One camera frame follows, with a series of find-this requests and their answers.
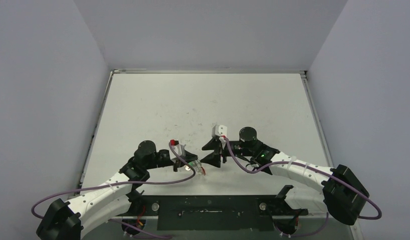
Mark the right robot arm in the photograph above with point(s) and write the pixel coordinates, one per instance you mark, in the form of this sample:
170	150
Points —
336	190

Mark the metal keyring with red handle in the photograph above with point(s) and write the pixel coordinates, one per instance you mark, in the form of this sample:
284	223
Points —
197	166

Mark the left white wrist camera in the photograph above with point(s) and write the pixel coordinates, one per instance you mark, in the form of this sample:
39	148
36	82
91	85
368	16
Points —
176	150

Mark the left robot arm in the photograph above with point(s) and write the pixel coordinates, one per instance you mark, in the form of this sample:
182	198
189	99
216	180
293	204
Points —
74	218

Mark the aluminium front rail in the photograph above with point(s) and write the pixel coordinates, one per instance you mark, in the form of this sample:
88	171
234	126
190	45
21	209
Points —
108	207

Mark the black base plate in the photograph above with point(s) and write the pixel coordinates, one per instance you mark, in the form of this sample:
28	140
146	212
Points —
215	212

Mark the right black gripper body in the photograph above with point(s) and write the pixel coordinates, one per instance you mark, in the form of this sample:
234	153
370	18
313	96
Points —
220	151

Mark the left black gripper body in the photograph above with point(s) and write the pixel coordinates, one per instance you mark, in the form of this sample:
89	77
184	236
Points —
160	161

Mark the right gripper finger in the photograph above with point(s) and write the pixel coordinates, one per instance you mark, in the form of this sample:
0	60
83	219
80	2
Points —
214	144
213	159

